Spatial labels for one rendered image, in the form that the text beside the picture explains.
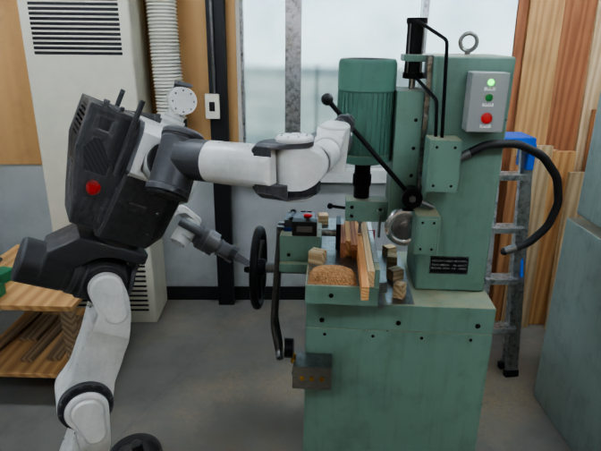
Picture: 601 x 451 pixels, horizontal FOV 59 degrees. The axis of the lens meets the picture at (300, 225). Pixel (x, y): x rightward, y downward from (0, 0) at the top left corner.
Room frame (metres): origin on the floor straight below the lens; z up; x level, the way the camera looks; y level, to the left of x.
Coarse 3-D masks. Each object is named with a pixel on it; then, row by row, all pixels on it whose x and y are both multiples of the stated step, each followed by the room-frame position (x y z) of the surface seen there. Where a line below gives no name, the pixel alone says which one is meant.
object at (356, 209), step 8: (352, 200) 1.63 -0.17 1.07; (360, 200) 1.63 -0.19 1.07; (368, 200) 1.63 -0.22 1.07; (376, 200) 1.64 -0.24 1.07; (384, 200) 1.64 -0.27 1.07; (352, 208) 1.63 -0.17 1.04; (360, 208) 1.63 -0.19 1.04; (368, 208) 1.63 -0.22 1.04; (376, 208) 1.63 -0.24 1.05; (384, 208) 1.63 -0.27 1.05; (352, 216) 1.63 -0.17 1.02; (360, 216) 1.63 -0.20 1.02; (368, 216) 1.63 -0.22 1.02; (376, 216) 1.63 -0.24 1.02; (384, 216) 1.62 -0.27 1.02
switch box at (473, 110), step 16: (480, 80) 1.48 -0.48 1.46; (496, 80) 1.47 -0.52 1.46; (480, 96) 1.48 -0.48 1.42; (496, 96) 1.47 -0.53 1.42; (464, 112) 1.52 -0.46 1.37; (480, 112) 1.48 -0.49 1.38; (496, 112) 1.47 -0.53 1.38; (464, 128) 1.50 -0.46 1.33; (480, 128) 1.48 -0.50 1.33; (496, 128) 1.47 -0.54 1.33
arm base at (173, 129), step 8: (168, 128) 1.14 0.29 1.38; (176, 128) 1.14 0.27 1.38; (184, 128) 1.14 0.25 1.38; (184, 136) 1.14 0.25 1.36; (192, 136) 1.14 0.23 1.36; (200, 136) 1.16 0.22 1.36; (152, 184) 1.08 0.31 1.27; (160, 184) 1.08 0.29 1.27; (168, 184) 1.08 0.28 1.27; (192, 184) 1.17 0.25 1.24; (152, 192) 1.10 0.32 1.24; (160, 192) 1.08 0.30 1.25; (168, 192) 1.08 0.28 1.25; (176, 192) 1.08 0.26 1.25; (184, 192) 1.09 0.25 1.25; (176, 200) 1.13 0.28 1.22; (184, 200) 1.14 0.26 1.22
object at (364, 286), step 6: (360, 234) 1.67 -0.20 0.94; (360, 246) 1.56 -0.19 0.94; (360, 252) 1.51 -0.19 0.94; (360, 258) 1.47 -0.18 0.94; (360, 264) 1.42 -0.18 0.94; (360, 270) 1.38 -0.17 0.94; (366, 270) 1.38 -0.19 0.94; (360, 276) 1.34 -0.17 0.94; (366, 276) 1.34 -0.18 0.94; (360, 282) 1.32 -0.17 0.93; (366, 282) 1.30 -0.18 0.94; (360, 288) 1.31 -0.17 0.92; (366, 288) 1.27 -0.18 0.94; (360, 294) 1.29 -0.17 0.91; (366, 294) 1.27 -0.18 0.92; (366, 300) 1.27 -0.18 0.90
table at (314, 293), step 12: (324, 240) 1.72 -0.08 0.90; (336, 252) 1.61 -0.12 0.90; (288, 264) 1.58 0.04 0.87; (300, 264) 1.58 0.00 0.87; (312, 264) 1.51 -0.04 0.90; (324, 264) 1.51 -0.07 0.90; (336, 264) 1.51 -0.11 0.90; (348, 264) 1.51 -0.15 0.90; (312, 288) 1.36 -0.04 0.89; (324, 288) 1.36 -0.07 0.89; (336, 288) 1.36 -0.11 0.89; (348, 288) 1.36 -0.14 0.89; (372, 288) 1.35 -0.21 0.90; (312, 300) 1.36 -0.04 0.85; (324, 300) 1.36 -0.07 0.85; (336, 300) 1.36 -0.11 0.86; (348, 300) 1.36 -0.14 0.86; (360, 300) 1.36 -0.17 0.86; (372, 300) 1.35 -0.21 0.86
